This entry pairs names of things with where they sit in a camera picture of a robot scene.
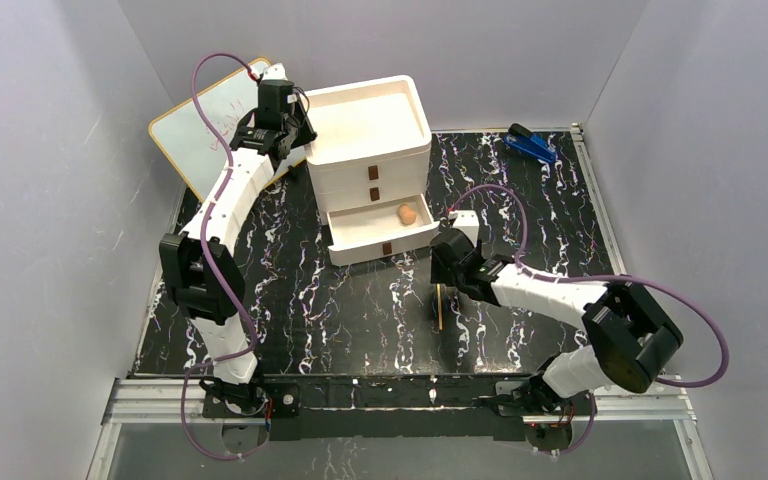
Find thin wooden stick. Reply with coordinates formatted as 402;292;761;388
435;284;444;333

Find beige makeup sponge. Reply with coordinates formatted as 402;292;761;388
397;203;417;226

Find white plastic drawer organizer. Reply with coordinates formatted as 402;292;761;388
303;74;433;213

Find white bottom organizer drawer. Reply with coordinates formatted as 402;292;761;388
327;194;439;266

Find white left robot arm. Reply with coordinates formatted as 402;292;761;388
159;78;317;387

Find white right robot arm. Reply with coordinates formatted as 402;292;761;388
430;229;684;408

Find blue black stapler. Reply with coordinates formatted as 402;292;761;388
502;123;557;165

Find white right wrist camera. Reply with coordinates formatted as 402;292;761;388
448;210;480;246

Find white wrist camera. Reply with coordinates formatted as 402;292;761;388
260;63;288;83
448;210;480;246

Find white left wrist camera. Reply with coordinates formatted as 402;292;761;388
260;63;288;83

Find aluminium frame rail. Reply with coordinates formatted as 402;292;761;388
101;374;698;427

